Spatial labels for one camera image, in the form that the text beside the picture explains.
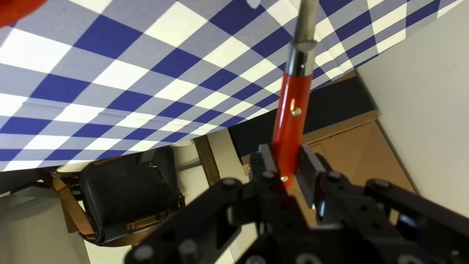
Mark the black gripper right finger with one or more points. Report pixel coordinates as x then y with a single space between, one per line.
316 178

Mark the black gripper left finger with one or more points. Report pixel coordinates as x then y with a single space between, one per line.
269 191

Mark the brown cardboard box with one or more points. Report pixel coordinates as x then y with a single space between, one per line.
361 151

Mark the black and brown bag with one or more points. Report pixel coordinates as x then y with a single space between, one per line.
126 195

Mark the blue white checked tablecloth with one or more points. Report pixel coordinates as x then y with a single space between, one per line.
122 73

